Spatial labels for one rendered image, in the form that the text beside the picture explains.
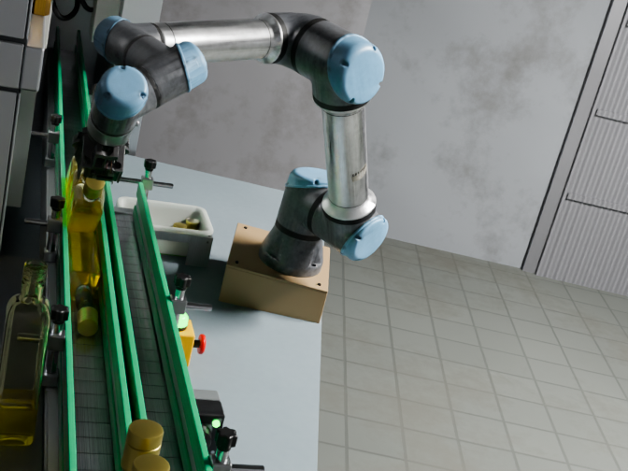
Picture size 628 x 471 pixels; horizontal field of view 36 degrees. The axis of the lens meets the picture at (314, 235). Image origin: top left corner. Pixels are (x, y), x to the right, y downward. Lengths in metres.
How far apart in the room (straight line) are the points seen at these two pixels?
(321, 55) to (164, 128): 2.78
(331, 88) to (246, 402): 0.61
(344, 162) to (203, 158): 2.64
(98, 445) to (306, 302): 0.88
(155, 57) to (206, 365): 0.66
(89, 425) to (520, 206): 3.94
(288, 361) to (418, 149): 3.10
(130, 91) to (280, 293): 0.82
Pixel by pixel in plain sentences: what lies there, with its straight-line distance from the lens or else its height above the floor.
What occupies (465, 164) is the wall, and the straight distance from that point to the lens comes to 5.06.
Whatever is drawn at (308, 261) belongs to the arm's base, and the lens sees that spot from 2.19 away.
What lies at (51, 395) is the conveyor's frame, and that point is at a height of 0.88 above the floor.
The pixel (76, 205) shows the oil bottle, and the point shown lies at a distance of 1.85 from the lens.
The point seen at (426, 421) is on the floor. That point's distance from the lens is 3.51.
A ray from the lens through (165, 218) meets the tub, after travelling 2.47.
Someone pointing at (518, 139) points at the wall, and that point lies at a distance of 5.06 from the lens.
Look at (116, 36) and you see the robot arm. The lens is 1.66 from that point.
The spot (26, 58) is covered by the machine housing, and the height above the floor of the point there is 1.38.
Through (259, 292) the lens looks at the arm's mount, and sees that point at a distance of 2.18.
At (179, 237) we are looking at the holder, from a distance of 2.32.
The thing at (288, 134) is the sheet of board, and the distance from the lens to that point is 4.51.
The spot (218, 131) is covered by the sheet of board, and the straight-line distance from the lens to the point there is 4.52.
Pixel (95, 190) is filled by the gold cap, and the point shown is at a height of 1.08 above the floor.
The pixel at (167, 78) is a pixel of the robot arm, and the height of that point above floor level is 1.34.
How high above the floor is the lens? 1.69
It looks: 20 degrees down
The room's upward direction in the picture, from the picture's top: 14 degrees clockwise
